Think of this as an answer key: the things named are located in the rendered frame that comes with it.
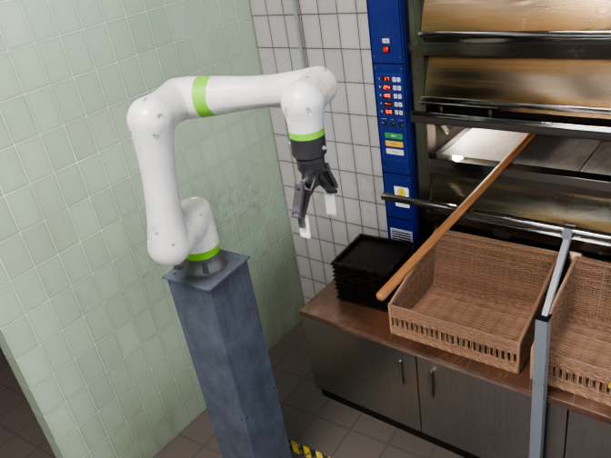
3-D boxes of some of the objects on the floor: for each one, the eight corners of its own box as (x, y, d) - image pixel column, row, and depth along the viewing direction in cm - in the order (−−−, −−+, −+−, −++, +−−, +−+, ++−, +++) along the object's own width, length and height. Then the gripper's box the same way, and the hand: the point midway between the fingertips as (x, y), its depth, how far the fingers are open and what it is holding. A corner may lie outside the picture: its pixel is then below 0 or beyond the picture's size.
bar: (405, 402, 299) (385, 190, 243) (705, 524, 224) (776, 259, 168) (371, 445, 278) (341, 225, 222) (689, 596, 204) (765, 322, 148)
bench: (372, 338, 344) (362, 253, 317) (984, 552, 202) (1062, 432, 174) (314, 402, 308) (296, 312, 280) (1012, 719, 165) (1116, 599, 137)
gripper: (323, 136, 168) (330, 204, 179) (270, 172, 151) (283, 244, 161) (345, 139, 164) (353, 208, 175) (295, 175, 147) (305, 250, 157)
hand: (318, 222), depth 167 cm, fingers open, 13 cm apart
